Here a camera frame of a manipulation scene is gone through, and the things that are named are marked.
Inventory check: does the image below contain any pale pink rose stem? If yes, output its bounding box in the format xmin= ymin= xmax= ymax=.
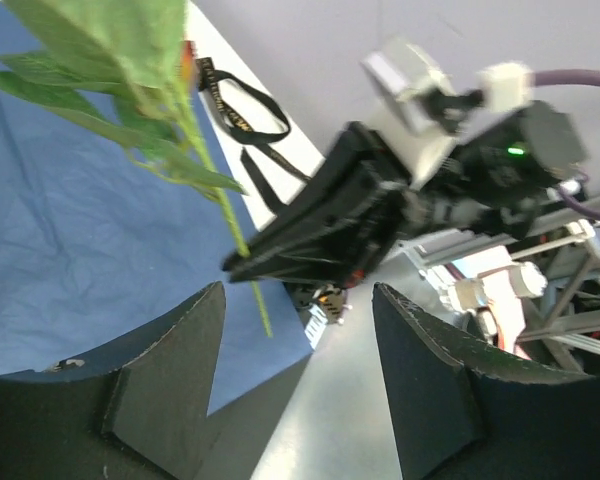
xmin=0 ymin=0 xmax=275 ymax=339

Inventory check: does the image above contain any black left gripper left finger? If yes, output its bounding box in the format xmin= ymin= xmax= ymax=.
xmin=0 ymin=282 xmax=226 ymax=479

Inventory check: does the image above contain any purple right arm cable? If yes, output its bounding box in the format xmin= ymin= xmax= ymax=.
xmin=529 ymin=68 xmax=600 ymax=224

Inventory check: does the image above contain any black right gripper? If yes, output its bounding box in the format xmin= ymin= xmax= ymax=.
xmin=222 ymin=122 xmax=483 ymax=285

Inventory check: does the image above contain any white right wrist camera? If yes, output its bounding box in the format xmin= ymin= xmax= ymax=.
xmin=362 ymin=37 xmax=533 ymax=190

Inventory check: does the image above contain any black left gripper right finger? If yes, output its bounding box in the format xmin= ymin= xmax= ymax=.
xmin=372 ymin=283 xmax=600 ymax=479

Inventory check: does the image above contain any black ribbon with gold letters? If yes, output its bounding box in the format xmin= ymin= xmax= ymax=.
xmin=196 ymin=57 xmax=310 ymax=215

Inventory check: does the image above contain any blue wrapping paper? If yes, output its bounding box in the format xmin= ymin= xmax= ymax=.
xmin=0 ymin=0 xmax=316 ymax=419

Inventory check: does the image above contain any right white cable duct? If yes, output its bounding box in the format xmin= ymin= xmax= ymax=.
xmin=304 ymin=305 xmax=328 ymax=350

